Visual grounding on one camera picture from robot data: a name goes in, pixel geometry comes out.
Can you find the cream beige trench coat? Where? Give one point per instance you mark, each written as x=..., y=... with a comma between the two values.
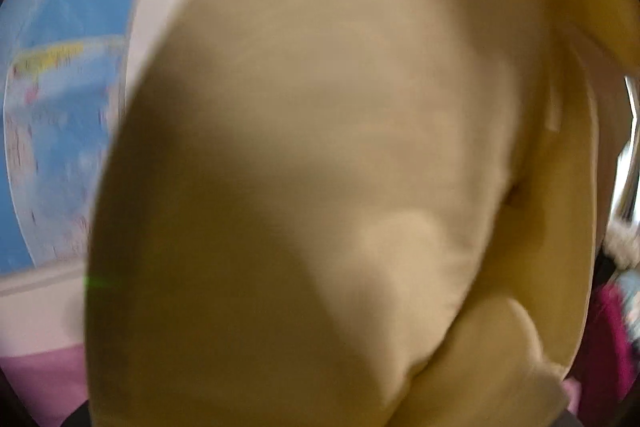
x=358, y=213

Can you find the pink bed sheet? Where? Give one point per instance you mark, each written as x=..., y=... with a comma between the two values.
x=50, y=384

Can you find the magenta garment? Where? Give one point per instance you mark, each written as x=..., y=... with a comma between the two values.
x=604, y=366

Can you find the colourful wall map poster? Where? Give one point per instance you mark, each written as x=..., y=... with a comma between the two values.
x=63, y=65

